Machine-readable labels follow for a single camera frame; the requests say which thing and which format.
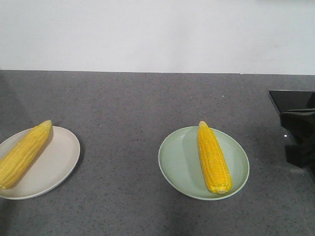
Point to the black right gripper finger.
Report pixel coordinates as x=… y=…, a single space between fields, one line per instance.
x=301 y=126

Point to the bright yellow corn cob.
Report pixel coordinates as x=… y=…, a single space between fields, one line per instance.
x=213 y=165

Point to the pale orange-yellow corn cob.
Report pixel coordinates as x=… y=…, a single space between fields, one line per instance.
x=17 y=160

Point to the black glossy cooktop panel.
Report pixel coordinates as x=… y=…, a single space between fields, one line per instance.
x=285 y=100

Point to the light green round plate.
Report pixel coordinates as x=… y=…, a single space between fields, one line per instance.
x=178 y=160

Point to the white round plate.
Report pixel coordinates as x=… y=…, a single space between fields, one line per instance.
x=53 y=164

